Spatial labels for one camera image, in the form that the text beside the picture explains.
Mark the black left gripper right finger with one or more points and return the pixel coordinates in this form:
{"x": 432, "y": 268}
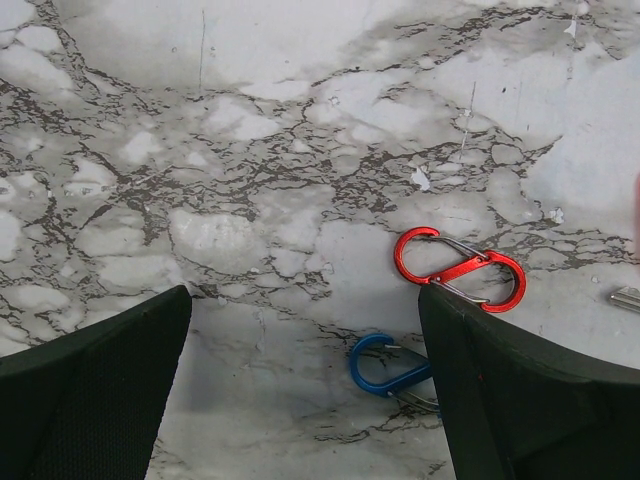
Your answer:
{"x": 517, "y": 406}

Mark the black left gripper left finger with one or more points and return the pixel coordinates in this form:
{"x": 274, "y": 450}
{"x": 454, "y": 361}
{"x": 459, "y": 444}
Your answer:
{"x": 89, "y": 404}

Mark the blue S carabiner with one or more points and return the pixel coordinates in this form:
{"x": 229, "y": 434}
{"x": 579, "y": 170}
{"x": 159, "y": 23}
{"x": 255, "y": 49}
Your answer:
{"x": 381, "y": 367}

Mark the red S carabiner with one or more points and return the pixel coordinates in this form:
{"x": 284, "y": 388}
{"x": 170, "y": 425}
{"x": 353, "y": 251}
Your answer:
{"x": 475, "y": 260}

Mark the silver key on solid red tag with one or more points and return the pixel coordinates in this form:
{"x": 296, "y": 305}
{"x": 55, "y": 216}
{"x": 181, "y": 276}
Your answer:
{"x": 627, "y": 298}

